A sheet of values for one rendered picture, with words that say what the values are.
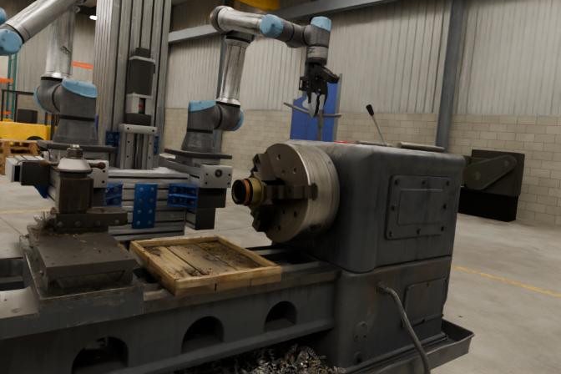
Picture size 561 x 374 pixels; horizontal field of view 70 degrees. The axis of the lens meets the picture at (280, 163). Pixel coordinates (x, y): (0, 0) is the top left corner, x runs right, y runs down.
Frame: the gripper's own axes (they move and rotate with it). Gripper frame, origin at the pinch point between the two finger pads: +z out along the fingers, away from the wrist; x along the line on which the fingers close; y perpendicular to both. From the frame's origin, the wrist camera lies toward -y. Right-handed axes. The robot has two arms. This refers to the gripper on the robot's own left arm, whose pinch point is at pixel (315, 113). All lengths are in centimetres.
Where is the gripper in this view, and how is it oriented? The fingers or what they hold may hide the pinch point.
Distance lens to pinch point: 151.6
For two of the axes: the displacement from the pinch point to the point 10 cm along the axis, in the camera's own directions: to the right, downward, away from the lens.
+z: -1.0, 9.9, 0.6
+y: -5.9, -1.0, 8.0
